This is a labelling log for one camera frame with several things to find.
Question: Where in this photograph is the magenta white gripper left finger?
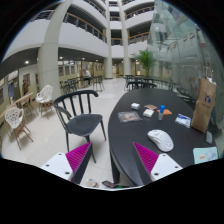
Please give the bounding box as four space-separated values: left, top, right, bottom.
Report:
41 142 92 184

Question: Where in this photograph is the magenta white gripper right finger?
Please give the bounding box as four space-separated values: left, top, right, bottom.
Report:
133 142 182 182

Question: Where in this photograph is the white computer mouse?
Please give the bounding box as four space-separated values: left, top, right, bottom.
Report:
147 129 174 152

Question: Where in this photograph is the black phone on floor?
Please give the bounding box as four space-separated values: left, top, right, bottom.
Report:
102 180 118 188

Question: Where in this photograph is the light blue notebook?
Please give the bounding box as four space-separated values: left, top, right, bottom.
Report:
193 147 218 164

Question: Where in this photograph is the black round table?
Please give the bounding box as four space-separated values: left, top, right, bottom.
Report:
108 88 216 186

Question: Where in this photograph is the blue white tissue packet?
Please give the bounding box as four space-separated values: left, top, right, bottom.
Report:
175 114 191 128

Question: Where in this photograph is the white eraser block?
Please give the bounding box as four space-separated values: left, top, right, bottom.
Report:
143 109 154 118

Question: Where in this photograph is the orange paper card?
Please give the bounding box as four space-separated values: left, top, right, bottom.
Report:
157 109 172 115

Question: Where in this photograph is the black wooden chair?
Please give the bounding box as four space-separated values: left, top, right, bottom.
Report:
53 89 108 164

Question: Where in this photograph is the grey small card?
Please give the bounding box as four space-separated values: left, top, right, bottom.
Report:
206 131 213 144

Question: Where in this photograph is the clear plastic snack packet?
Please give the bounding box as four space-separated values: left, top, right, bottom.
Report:
118 111 141 123

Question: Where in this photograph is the blue capped glue stick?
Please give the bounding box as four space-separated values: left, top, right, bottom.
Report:
158 105 165 120

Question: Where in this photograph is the brown small card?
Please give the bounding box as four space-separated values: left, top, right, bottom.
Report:
144 104 157 110

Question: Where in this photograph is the small white box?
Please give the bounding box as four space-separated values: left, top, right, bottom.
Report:
131 103 140 110

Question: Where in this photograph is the white lattice chair far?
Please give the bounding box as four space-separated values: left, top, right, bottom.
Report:
35 85 53 112

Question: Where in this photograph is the white lattice chair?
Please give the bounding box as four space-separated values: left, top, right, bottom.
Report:
5 107 32 141
35 85 53 112

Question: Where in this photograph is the white lattice chair near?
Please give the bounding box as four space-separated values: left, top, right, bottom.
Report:
5 107 32 141

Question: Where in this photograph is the light wooden table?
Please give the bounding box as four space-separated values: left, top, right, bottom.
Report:
0 92 39 118

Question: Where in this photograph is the brown paper bag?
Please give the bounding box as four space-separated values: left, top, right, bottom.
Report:
191 66 216 133

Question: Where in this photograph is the black bar stool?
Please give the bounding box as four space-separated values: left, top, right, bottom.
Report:
92 75 104 90

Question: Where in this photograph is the seated person in white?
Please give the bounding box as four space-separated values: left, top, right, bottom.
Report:
83 69 92 84

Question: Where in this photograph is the green potted palm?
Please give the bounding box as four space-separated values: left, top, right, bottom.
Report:
135 50 156 76

